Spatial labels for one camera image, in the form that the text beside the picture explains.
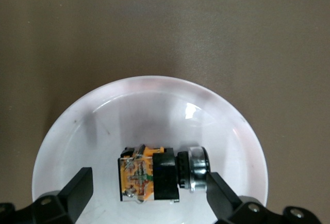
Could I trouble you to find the pink round plate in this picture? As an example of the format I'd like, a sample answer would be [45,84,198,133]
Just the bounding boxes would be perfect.
[31,75,269,224]

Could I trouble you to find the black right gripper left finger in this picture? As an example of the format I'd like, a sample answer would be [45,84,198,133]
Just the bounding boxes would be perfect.
[15,167,94,224]

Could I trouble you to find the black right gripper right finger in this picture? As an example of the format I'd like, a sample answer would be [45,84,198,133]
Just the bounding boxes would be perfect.
[206,172,284,224]

